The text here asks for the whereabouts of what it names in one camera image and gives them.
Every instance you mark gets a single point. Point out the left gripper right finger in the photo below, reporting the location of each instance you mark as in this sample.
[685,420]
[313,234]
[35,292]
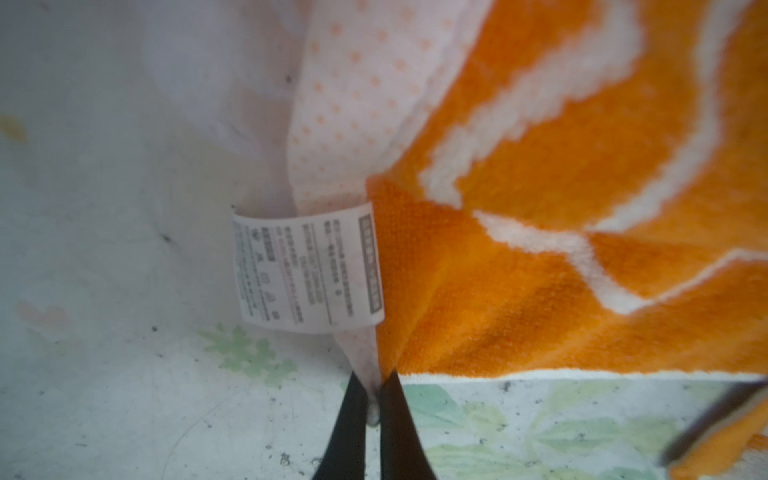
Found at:
[402,455]

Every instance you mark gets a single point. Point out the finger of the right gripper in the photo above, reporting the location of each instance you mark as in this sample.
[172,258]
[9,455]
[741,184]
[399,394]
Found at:
[736,395]

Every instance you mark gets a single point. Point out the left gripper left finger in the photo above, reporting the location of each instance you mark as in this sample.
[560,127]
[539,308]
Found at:
[344,458]

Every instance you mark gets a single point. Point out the orange patterned white towel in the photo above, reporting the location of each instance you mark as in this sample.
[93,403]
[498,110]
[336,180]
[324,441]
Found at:
[530,187]

